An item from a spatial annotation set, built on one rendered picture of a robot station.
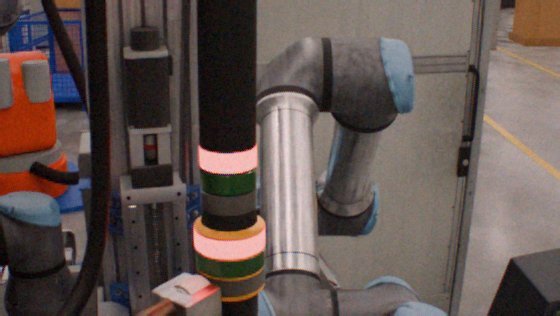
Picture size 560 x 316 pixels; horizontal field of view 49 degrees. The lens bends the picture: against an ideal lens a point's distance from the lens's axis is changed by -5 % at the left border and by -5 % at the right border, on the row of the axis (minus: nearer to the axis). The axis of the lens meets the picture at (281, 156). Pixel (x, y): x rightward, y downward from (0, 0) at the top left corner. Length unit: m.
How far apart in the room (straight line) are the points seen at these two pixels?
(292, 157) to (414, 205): 1.90
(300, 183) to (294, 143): 0.06
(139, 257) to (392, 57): 0.71
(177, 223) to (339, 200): 0.35
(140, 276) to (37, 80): 3.05
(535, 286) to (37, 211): 0.88
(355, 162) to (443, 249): 1.82
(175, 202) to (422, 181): 1.55
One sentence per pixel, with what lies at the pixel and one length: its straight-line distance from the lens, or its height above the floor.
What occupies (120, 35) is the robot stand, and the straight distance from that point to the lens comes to 1.35.
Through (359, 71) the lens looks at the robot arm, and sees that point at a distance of 0.94.
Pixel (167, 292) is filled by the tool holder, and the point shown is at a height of 1.55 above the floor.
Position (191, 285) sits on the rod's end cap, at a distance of 0.38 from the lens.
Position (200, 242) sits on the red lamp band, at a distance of 0.38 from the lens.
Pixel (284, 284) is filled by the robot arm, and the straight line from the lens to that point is 0.76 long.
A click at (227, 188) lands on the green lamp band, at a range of 0.36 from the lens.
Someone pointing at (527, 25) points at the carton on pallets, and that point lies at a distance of 12.77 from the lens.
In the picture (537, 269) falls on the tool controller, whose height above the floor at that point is 1.25.
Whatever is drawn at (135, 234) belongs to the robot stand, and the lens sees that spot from 1.36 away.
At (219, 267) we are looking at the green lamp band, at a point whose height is 1.55.
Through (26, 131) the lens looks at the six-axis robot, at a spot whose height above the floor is 0.54.
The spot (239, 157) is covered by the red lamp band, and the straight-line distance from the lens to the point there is 0.36.
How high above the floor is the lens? 1.74
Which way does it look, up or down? 19 degrees down
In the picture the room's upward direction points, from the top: 1 degrees clockwise
